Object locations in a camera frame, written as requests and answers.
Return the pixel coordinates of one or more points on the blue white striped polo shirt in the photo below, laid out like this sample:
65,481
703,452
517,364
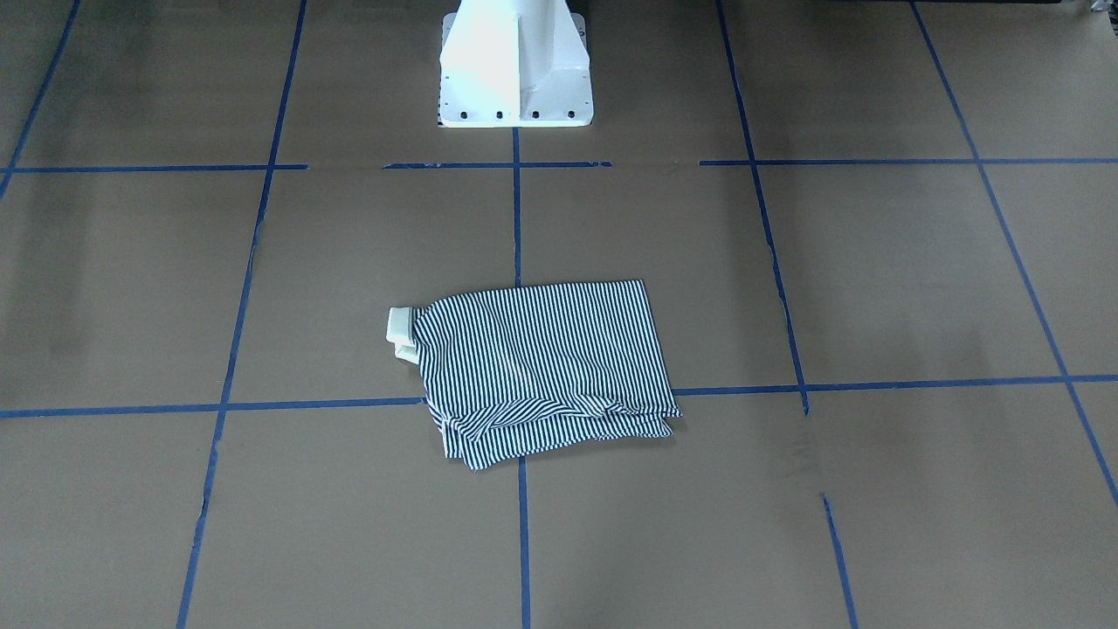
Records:
509,373

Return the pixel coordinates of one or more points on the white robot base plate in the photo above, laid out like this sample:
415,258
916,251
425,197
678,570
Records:
514,64

